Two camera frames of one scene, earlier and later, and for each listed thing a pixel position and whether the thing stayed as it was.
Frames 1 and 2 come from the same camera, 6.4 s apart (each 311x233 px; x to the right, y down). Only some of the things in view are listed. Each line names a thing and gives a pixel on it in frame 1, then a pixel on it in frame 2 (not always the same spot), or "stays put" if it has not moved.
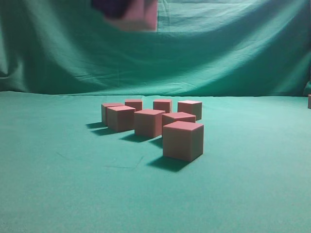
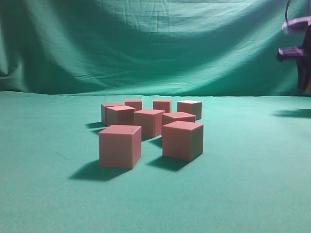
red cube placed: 121,118 stays put
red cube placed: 136,103 stays put
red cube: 104,111 stays put
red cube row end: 139,15 to 120,146
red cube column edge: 309,101 to 308,90
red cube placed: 164,105 stays put
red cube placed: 183,141 stays put
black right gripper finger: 112,8 to 303,74
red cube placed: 192,107 stays put
